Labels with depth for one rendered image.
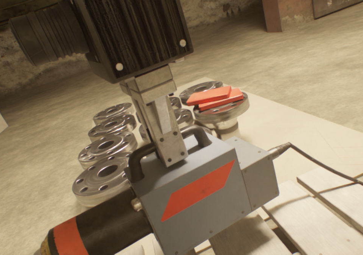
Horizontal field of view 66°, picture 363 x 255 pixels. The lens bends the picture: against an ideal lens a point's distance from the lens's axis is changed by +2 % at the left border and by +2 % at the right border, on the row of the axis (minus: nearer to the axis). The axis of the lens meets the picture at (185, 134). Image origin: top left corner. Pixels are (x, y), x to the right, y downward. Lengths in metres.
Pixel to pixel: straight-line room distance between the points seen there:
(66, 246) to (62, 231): 0.03
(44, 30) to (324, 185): 0.73
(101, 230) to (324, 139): 1.02
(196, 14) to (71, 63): 4.12
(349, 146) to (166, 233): 0.90
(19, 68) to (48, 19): 8.98
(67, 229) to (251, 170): 0.37
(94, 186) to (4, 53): 8.65
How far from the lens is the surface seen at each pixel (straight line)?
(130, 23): 0.39
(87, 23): 0.39
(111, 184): 0.92
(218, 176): 0.54
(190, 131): 0.55
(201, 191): 0.54
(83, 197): 0.96
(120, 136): 1.30
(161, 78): 0.43
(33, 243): 1.41
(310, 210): 0.78
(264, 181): 0.62
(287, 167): 1.16
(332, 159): 1.19
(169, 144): 0.51
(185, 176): 0.51
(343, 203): 0.79
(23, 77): 9.45
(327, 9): 4.70
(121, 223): 0.54
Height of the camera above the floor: 0.67
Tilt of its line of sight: 23 degrees down
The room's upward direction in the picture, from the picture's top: 19 degrees counter-clockwise
